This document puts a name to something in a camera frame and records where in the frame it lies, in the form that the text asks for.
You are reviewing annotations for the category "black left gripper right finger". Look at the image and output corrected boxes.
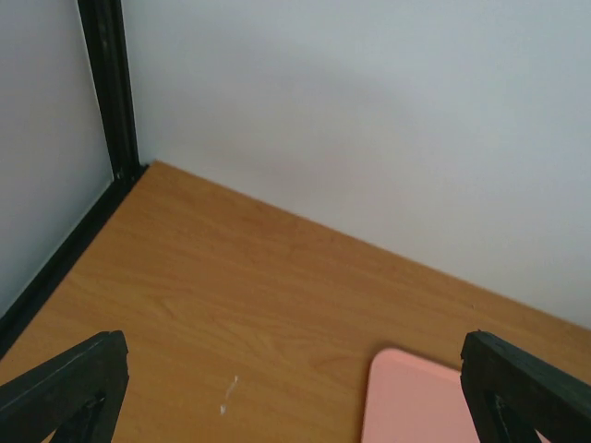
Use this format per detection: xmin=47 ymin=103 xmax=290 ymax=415
xmin=461 ymin=330 xmax=590 ymax=442

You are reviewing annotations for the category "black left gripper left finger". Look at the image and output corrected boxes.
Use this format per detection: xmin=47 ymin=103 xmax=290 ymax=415
xmin=1 ymin=330 xmax=128 ymax=442

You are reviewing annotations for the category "pink plastic tray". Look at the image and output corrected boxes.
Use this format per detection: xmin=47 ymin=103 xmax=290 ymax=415
xmin=359 ymin=347 xmax=550 ymax=443

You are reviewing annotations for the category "black aluminium frame post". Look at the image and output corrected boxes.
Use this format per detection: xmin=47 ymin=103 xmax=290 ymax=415
xmin=1 ymin=0 xmax=149 ymax=355

